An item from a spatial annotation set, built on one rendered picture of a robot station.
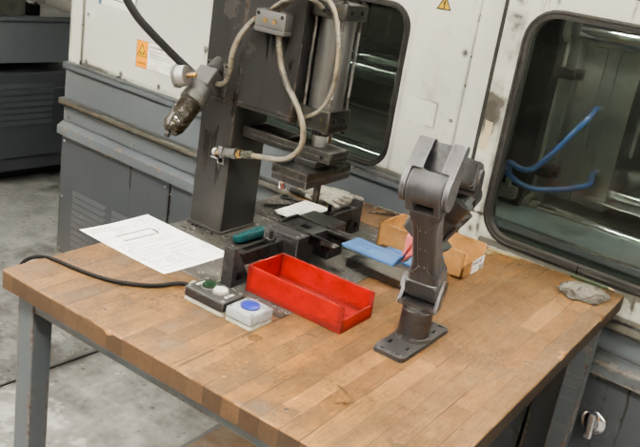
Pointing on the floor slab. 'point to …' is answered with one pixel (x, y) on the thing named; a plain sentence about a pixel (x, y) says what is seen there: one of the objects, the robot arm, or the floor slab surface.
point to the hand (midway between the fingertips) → (404, 257)
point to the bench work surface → (317, 355)
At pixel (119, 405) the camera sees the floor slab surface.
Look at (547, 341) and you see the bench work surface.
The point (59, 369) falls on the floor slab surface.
